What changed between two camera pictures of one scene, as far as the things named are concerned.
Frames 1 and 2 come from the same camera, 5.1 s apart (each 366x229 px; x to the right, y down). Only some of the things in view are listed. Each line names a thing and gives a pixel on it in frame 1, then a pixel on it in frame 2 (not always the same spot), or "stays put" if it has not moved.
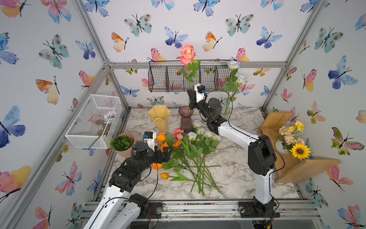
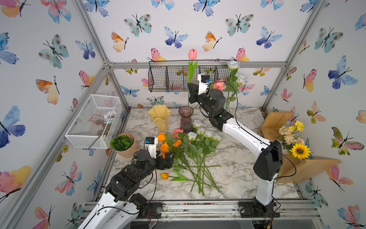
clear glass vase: [226, 103] stays put
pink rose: [187, 56] → [219, 85]
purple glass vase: [186, 120] stays put
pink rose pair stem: [178, 133] stays put
